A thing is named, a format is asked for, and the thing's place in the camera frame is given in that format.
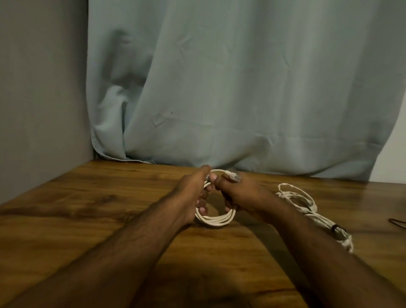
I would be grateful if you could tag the person's left hand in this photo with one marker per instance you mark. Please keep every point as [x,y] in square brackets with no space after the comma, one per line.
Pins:
[187,193]

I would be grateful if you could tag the person's right hand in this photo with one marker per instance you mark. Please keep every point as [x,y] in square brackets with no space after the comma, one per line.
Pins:
[242,193]

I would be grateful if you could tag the person's left thumb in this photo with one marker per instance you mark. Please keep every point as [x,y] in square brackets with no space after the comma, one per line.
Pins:
[200,173]

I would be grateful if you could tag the person's right thumb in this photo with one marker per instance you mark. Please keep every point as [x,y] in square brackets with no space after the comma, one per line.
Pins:
[219,181]

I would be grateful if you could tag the person's left forearm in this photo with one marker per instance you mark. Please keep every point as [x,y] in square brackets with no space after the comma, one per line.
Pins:
[104,257]

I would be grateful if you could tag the person's right forearm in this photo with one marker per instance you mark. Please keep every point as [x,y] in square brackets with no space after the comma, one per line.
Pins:
[330,257]

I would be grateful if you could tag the light blue curtain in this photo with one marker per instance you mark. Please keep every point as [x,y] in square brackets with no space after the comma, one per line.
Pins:
[241,85]

